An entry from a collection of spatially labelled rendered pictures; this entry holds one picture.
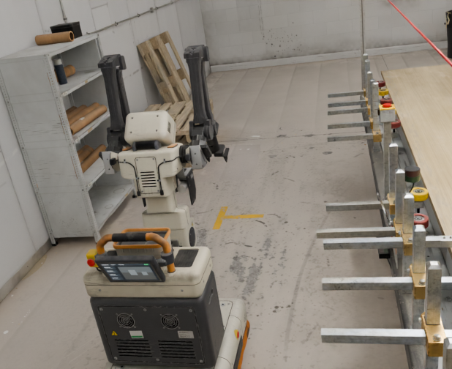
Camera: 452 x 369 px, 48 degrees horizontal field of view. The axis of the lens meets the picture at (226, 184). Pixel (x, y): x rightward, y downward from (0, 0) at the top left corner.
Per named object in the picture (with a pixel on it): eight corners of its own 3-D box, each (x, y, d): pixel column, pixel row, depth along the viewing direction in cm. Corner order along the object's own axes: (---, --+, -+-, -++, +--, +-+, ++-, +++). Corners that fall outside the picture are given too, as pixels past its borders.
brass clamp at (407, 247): (402, 255, 182) (402, 244, 180) (398, 236, 194) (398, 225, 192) (420, 255, 181) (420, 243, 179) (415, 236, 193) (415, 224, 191)
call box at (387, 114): (380, 124, 246) (379, 108, 243) (379, 119, 252) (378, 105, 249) (395, 123, 244) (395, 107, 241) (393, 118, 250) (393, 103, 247)
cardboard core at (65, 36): (34, 36, 403) (67, 31, 396) (39, 34, 410) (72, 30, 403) (36, 46, 406) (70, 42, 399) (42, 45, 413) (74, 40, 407)
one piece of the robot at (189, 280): (219, 392, 234) (189, 236, 200) (111, 386, 247) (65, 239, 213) (232, 342, 263) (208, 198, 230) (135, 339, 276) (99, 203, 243)
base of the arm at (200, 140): (182, 148, 234) (207, 147, 231) (184, 134, 238) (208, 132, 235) (188, 158, 242) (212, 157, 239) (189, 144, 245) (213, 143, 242)
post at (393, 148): (390, 238, 244) (389, 144, 224) (389, 234, 247) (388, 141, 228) (398, 237, 243) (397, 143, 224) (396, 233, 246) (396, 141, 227)
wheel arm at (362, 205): (326, 213, 240) (325, 205, 238) (326, 209, 243) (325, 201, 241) (423, 209, 230) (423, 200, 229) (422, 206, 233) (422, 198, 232)
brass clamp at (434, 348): (425, 356, 138) (426, 342, 136) (417, 323, 150) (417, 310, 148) (450, 357, 137) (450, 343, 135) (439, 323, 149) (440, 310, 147)
